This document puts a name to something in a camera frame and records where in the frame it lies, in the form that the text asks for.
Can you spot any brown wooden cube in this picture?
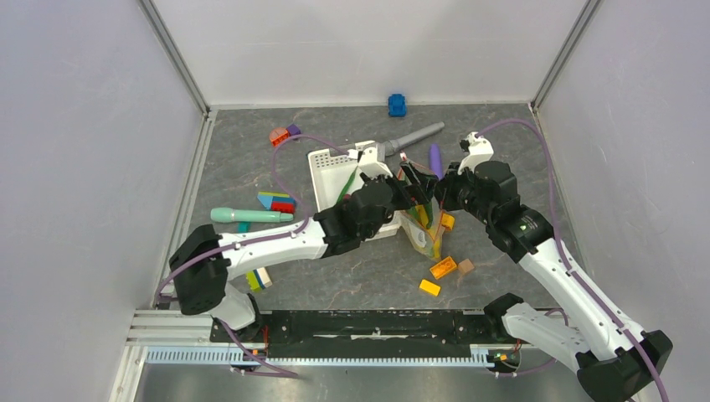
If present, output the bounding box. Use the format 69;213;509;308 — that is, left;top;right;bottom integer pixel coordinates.
457;259;475;276

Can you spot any blue toy car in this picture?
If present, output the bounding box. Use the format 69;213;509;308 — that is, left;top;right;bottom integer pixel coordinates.
388;93;407;117

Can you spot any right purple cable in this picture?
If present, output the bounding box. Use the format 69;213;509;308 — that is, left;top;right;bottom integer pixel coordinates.
476;117;670;402

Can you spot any mint green toy microphone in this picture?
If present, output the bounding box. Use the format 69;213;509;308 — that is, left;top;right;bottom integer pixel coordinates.
210;207;294;224

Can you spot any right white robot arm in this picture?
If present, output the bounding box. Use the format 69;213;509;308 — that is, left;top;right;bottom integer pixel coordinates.
435;132;673;401

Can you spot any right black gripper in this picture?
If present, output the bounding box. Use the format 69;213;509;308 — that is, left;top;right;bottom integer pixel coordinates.
434;162;494;225

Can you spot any purple toy microphone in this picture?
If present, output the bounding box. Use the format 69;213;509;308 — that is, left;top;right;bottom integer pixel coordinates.
429;143;445;179

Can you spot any orange transparent brick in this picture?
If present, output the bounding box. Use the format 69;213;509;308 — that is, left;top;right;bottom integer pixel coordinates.
430;256;458;280

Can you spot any colourful block stack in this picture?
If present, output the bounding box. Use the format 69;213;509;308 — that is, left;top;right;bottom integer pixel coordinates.
257;191;296;214

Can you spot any yellow banana bunch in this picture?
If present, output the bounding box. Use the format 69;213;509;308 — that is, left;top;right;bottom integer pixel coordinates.
403;205;445;262

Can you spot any white perforated plastic basket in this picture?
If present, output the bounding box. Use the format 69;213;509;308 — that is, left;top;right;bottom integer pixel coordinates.
307;140;401;241

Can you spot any clear zip top bag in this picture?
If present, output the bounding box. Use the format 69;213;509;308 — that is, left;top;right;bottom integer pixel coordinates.
397;152;445;262

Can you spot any yellow round-top brick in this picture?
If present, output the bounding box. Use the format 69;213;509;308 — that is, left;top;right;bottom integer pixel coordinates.
440;213;455;232

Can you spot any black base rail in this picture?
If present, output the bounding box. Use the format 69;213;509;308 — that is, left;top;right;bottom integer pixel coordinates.
235;310;516;363

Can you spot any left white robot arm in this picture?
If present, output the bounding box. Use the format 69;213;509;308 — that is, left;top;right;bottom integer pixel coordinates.
167;147;439;342

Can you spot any yellow flat brick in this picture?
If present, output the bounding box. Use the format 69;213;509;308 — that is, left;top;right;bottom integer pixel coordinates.
419;279;441;296

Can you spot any green blue white block stack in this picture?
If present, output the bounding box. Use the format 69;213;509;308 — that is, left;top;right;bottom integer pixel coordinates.
245;267;272;292

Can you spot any dark green cucumber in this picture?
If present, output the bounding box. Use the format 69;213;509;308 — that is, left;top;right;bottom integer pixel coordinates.
413;204;434;229

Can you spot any purple small block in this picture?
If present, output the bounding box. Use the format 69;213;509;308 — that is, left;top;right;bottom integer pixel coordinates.
286;124;301;137

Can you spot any grey toy microphone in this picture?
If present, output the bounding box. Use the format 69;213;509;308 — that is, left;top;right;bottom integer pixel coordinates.
380;121;445;157

